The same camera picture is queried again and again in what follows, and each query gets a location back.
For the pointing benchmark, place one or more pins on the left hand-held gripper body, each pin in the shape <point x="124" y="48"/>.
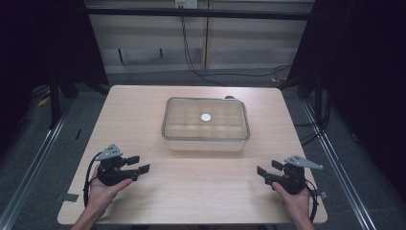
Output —
<point x="110" y="174"/>

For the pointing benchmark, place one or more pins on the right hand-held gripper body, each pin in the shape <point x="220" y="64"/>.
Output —
<point x="293" y="180"/>

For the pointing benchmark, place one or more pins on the clear plastic lidded storage box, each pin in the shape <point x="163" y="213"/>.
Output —
<point x="206" y="131"/>

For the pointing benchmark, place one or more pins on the person's left hand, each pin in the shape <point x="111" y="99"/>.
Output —
<point x="100" y="195"/>

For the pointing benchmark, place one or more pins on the person's right hand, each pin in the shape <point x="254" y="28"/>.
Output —
<point x="298" y="204"/>

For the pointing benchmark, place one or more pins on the grey tape strip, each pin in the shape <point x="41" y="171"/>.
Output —
<point x="323" y="195"/>
<point x="67" y="197"/>

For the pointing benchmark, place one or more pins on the white round disc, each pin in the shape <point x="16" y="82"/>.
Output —
<point x="206" y="117"/>

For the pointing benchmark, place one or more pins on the black metal stand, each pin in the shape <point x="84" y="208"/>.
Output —
<point x="55" y="102"/>

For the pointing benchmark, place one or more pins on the yellow tape piece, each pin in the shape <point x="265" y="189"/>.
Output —
<point x="43" y="101"/>

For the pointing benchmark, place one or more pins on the dark curtain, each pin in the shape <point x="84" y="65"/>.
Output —
<point x="367" y="80"/>
<point x="38" y="48"/>

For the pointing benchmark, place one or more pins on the black horizontal bar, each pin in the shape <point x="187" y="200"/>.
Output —
<point x="198" y="13"/>

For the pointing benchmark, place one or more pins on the metal floor rail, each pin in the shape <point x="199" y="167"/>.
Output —
<point x="338" y="166"/>
<point x="35" y="159"/>

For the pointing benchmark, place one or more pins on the white wall socket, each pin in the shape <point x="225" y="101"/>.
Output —
<point x="186" y="3"/>

